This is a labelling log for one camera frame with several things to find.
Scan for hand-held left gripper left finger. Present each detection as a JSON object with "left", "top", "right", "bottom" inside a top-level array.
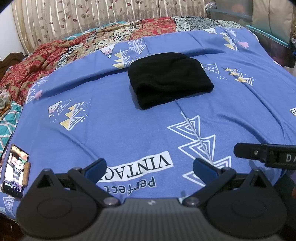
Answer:
[{"left": 35, "top": 158, "right": 121, "bottom": 208}]

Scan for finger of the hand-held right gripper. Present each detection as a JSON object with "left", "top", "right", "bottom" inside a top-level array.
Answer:
[{"left": 233, "top": 142, "right": 269, "bottom": 163}]

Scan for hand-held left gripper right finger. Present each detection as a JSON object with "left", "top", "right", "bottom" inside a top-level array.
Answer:
[{"left": 183, "top": 158, "right": 276, "bottom": 208}]

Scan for black pants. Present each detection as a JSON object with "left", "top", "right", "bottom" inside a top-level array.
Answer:
[{"left": 128, "top": 52, "right": 214, "bottom": 110}]

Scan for dark cloth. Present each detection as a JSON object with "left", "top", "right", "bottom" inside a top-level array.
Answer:
[{"left": 273, "top": 171, "right": 296, "bottom": 210}]

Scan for blue printed bedsheet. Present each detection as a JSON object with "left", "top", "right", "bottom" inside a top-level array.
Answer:
[{"left": 0, "top": 27, "right": 296, "bottom": 216}]

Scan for smartphone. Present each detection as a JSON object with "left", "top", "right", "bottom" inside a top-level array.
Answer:
[{"left": 1, "top": 144, "right": 31, "bottom": 199}]

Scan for teal patterned cloth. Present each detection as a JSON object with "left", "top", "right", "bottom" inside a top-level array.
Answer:
[{"left": 0, "top": 101, "right": 23, "bottom": 160}]

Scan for beige floral scarf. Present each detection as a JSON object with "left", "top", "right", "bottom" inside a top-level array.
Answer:
[{"left": 0, "top": 89, "right": 13, "bottom": 117}]

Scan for red patterned blanket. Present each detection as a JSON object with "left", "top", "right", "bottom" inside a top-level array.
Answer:
[{"left": 0, "top": 16, "right": 178, "bottom": 106}]

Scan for glass table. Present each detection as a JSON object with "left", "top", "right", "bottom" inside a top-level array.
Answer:
[{"left": 206, "top": 0, "right": 296, "bottom": 71}]

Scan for wooden headboard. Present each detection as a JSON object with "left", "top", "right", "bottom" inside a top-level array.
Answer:
[{"left": 0, "top": 52, "right": 25, "bottom": 80}]

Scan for black white patterned cloth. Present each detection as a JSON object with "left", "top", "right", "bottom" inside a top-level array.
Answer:
[{"left": 173, "top": 16, "right": 245, "bottom": 33}]

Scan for beige leaf print curtain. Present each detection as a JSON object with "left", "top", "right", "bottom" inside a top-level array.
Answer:
[{"left": 11, "top": 0, "right": 208, "bottom": 54}]

